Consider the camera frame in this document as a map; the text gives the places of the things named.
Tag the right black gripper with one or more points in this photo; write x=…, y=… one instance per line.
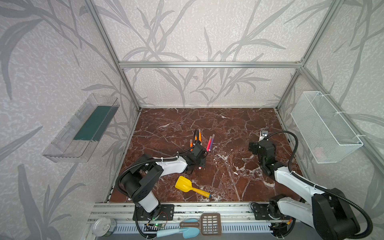
x=258, y=145

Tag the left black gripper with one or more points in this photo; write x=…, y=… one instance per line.
x=199, y=150

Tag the pink marker pen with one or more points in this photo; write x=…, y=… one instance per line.
x=208, y=148

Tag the purple marker pen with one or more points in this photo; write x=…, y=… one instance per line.
x=211, y=144

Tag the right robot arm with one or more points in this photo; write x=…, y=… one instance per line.
x=328, y=211

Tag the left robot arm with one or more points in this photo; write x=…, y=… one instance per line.
x=139, y=179

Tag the yellow toy shovel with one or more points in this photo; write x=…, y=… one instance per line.
x=185, y=185

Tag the light blue spatula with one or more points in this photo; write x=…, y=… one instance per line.
x=188, y=228

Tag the small circuit board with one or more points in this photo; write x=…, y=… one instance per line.
x=154, y=227

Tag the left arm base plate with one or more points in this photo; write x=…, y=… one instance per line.
x=163, y=212

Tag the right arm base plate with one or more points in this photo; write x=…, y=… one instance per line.
x=264, y=212

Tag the white wire basket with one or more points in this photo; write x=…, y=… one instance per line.
x=326, y=132

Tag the aluminium front rail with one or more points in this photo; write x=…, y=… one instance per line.
x=236, y=217

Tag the clear plastic wall tray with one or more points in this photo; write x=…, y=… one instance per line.
x=79, y=138

